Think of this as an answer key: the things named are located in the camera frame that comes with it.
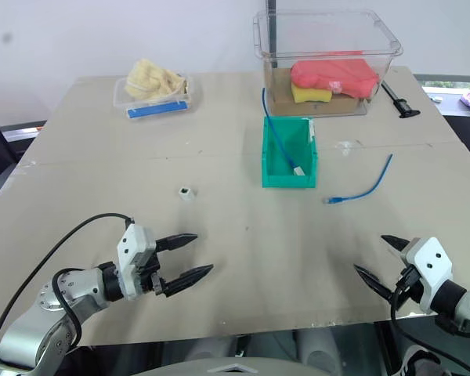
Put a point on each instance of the small clear plastic container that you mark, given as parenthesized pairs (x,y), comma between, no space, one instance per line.
(119,96)

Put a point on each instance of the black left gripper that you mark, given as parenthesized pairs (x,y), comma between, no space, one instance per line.
(150,276)

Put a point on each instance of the pale yellow towel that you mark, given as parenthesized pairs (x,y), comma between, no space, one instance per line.
(152,80)

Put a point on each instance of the large clear storage box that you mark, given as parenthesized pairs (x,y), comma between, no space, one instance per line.
(321,39)

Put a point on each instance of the blue flat strip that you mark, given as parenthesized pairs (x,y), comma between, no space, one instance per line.
(156,109)

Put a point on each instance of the green plastic bin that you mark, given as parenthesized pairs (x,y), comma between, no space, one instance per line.
(286,180)

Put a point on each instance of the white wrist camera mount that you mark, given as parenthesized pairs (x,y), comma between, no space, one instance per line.
(431,266)
(133,250)

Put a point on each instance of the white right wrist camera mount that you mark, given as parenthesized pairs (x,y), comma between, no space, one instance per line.
(431,266)

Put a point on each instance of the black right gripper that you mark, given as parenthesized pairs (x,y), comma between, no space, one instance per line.
(408,288)

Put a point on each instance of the yellow sponge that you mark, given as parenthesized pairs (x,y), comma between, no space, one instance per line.
(309,95)

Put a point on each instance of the small white connector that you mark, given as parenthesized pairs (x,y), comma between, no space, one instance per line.
(187,194)

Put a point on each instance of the black caliper tool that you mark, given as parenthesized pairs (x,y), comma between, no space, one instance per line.
(399,103)

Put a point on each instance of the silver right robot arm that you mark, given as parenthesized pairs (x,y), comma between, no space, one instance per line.
(468,303)

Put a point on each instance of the black vertical pole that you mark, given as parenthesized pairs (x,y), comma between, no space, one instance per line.
(272,23)

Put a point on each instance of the grey rounded robot body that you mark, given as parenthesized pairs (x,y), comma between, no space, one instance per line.
(235,366)

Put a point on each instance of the red cloth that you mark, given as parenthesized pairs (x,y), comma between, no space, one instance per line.
(337,76)

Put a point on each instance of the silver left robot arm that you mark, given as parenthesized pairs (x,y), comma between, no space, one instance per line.
(31,325)

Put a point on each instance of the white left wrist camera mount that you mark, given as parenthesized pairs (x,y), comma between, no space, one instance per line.
(133,250)

